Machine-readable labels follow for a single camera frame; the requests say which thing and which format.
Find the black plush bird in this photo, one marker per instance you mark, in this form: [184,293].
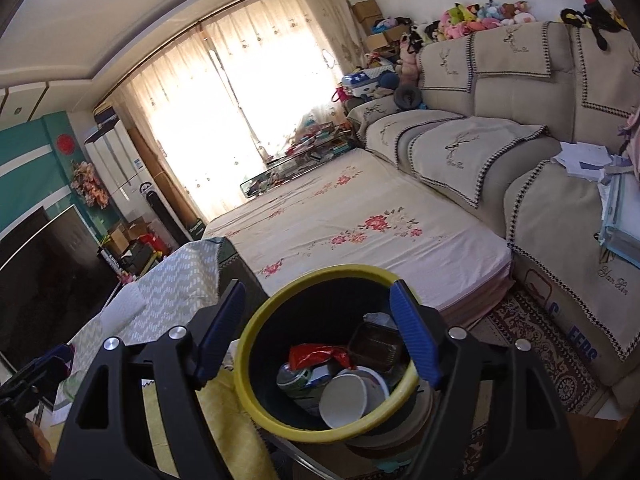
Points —
[595,17]

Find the black bin with yellow rim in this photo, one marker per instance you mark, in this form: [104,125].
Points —
[250,360]

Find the brown plastic tray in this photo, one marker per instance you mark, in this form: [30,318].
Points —
[375,347]

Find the row of plush toys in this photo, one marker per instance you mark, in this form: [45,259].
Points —
[470,17]

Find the open cardboard box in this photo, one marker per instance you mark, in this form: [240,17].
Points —
[132,235]

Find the flat screen television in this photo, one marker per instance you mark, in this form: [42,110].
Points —
[45,280]

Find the white instant noodle bowl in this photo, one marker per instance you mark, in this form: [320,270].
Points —
[377,387]

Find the paper cup with pink flower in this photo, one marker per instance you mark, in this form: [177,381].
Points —
[342,402]

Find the cream sheer curtains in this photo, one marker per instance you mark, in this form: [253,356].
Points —
[240,100]

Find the black tower fan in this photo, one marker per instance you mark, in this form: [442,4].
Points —
[160,215]

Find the blue bag with white stars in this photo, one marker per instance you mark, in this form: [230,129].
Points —
[361,82]

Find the stack of cardboard boxes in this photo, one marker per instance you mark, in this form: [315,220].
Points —
[375,25]

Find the red round wall ornament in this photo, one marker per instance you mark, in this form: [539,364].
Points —
[65,143]

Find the white standing air conditioner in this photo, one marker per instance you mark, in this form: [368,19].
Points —
[117,165]

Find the beige sofa with deer covers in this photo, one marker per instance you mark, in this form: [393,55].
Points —
[525,150]

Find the grey zigzag tablecloth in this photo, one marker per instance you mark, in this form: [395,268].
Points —
[160,290]

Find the red snack wrapper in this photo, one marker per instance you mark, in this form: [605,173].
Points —
[312,355]

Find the artificial flower bunch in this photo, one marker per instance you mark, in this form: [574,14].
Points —
[90,185]

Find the patterned red rug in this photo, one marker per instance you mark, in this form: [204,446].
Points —
[540,360]

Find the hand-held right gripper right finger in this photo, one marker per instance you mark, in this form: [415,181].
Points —
[415,335]

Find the grey green round lid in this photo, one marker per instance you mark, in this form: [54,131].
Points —
[292,377]

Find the white papers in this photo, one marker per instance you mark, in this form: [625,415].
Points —
[582,157]

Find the glass coffee table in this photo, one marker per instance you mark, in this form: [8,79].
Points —
[305,157]

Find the mattress with floral sheet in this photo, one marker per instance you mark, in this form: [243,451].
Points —
[360,230]

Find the dark neck pillow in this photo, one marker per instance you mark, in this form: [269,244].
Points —
[407,97]

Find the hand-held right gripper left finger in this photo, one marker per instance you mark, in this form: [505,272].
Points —
[220,330]

